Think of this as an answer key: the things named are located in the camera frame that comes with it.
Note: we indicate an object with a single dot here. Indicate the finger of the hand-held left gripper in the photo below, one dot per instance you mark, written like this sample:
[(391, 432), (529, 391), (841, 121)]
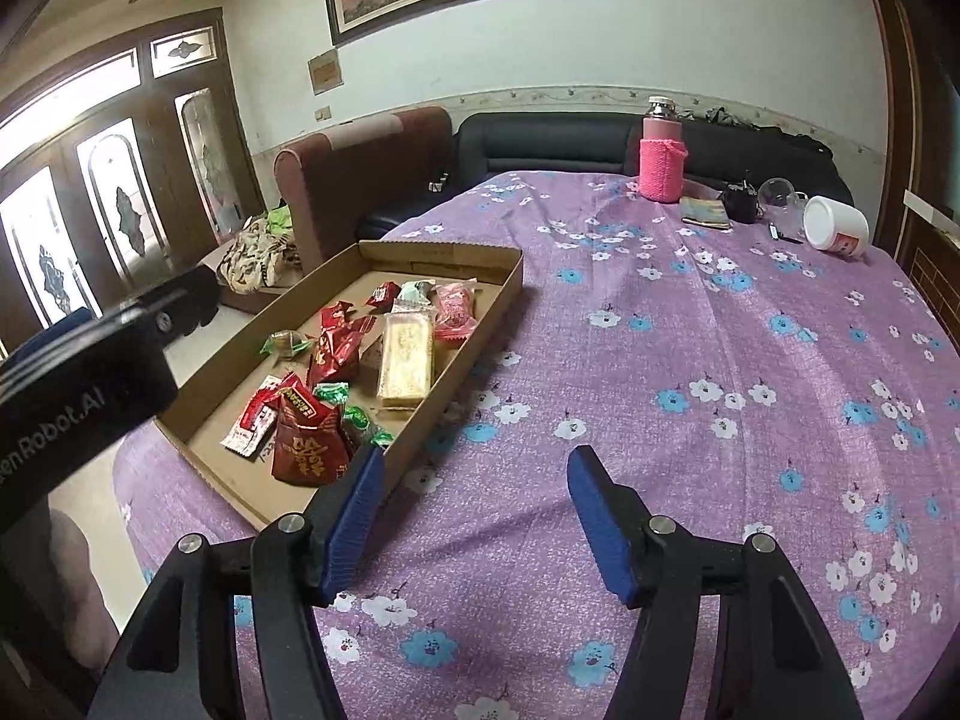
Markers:
[(187, 300)]

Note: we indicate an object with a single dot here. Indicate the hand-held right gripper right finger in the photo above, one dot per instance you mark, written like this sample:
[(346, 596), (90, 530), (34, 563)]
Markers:
[(604, 532)]

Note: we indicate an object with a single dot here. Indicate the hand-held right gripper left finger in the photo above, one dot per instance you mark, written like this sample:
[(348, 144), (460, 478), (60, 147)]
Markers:
[(349, 532)]

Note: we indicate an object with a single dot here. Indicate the large red snack packet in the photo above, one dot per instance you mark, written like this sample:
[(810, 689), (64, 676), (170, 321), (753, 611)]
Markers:
[(307, 450)]

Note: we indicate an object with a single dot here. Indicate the clear candy with green ends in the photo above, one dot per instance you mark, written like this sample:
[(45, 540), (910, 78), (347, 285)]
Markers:
[(285, 343)]

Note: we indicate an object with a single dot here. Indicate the cardboard tray box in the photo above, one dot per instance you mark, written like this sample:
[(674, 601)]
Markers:
[(300, 300)]

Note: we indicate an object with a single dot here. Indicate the white and red snack packet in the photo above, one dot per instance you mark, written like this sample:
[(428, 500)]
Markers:
[(251, 416)]

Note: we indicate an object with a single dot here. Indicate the red bar snack packet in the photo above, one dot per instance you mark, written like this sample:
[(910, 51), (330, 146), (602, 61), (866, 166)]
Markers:
[(300, 401)]

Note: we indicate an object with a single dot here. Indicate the dark red foil packet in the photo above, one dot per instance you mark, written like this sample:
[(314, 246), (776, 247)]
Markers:
[(337, 349)]

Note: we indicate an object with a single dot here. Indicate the yellow biscuit packet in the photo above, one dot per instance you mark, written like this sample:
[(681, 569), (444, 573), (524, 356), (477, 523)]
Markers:
[(405, 356)]

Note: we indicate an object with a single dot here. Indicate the small red snack packet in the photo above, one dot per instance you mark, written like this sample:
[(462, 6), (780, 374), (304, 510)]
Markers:
[(384, 294)]

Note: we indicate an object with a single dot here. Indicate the person's left forearm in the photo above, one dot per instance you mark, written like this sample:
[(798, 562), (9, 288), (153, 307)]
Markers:
[(79, 585)]

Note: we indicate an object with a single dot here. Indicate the patterned cloth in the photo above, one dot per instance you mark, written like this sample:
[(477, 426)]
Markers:
[(259, 251)]

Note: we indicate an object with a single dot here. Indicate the wooden door with glass panes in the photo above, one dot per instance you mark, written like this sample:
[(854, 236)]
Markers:
[(112, 187)]

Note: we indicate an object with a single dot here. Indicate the purple floral tablecloth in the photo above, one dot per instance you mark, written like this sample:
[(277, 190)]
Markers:
[(675, 360)]

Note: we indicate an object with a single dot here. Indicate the brown armchair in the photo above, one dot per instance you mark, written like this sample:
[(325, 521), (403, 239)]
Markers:
[(352, 180)]

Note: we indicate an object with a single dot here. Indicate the mint green snack packet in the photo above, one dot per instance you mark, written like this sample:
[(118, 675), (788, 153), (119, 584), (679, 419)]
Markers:
[(416, 294)]

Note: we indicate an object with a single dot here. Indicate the pink snack packet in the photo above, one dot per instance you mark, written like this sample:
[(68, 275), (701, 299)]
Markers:
[(456, 313)]

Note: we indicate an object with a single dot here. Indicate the small worn book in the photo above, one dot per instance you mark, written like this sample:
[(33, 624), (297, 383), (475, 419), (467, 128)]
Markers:
[(705, 211)]

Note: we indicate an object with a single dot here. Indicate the small black pouch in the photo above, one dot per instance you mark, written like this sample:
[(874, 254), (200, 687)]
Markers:
[(741, 202)]

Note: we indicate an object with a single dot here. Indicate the bottle with pink knitted sleeve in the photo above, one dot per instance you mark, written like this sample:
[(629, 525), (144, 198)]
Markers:
[(661, 157)]

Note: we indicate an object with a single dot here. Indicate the clear glass cup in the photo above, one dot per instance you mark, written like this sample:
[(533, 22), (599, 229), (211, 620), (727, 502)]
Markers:
[(778, 195)]

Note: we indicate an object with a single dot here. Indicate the white plastic jar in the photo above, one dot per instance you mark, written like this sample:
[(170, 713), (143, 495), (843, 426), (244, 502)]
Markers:
[(832, 225)]

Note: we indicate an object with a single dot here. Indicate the black leather sofa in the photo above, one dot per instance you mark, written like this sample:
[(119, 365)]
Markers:
[(555, 142)]

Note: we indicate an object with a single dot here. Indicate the dark cloth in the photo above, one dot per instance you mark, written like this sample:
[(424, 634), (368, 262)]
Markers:
[(787, 139)]

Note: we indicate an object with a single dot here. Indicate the brown wooden cabinet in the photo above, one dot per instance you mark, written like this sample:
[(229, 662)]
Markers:
[(930, 240)]

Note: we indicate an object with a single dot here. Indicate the small framed wall notice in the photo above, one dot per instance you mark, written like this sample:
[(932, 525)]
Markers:
[(325, 72)]

